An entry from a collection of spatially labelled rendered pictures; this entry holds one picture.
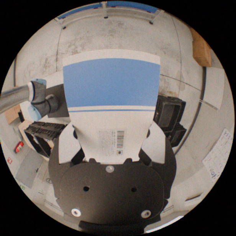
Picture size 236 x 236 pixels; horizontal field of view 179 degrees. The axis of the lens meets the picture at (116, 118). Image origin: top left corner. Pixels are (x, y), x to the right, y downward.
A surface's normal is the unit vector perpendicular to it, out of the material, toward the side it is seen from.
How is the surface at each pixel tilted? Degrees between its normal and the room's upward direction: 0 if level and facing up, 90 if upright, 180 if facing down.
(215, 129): 90
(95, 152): 0
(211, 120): 90
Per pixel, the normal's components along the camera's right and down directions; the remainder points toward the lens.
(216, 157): -1.00, 0.01
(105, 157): 0.04, 0.48
